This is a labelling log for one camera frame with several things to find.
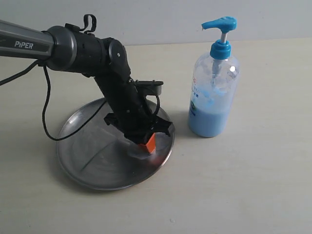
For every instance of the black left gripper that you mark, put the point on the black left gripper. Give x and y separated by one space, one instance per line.
133 114

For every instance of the blue pump soap bottle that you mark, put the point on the blue pump soap bottle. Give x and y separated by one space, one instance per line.
215 78

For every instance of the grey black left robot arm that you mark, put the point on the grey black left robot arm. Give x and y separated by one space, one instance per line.
70 48

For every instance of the blue soap blob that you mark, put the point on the blue soap blob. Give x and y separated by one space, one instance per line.
157 149

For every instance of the round stainless steel plate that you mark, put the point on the round stainless steel plate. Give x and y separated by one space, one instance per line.
98 156

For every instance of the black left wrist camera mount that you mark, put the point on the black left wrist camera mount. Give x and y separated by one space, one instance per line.
149 88

